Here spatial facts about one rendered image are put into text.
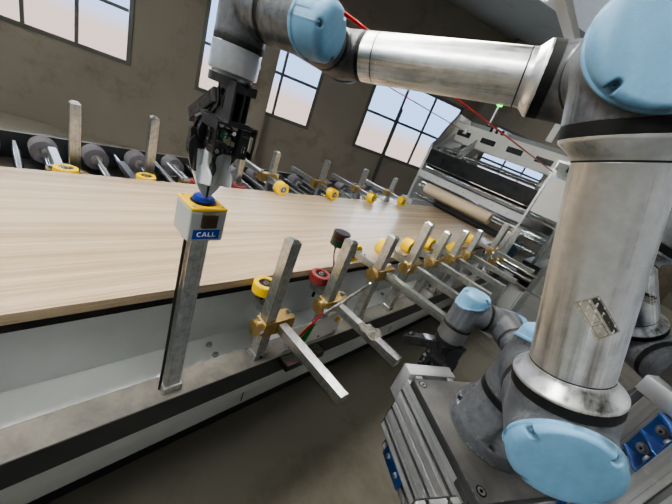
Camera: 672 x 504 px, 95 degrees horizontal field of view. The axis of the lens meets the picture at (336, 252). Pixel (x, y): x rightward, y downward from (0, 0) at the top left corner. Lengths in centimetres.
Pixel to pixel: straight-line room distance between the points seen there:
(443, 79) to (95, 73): 519
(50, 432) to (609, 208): 99
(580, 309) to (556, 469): 18
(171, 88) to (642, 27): 511
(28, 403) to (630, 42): 119
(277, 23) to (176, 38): 475
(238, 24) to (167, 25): 472
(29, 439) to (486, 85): 102
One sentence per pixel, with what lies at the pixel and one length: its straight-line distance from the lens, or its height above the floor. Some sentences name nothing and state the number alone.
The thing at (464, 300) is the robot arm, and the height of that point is 116.
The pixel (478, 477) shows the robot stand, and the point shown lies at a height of 104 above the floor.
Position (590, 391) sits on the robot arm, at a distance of 45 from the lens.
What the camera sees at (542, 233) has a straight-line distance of 334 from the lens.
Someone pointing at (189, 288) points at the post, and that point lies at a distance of 73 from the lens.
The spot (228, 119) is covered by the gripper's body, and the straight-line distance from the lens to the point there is 54.
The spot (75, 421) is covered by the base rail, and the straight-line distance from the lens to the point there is 93.
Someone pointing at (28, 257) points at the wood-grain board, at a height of 90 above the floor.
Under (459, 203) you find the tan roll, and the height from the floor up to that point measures 106.
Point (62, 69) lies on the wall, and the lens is 565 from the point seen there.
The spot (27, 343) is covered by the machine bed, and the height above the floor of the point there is 76.
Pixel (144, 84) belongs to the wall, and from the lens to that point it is 534.
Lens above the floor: 146
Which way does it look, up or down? 23 degrees down
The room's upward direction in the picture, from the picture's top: 22 degrees clockwise
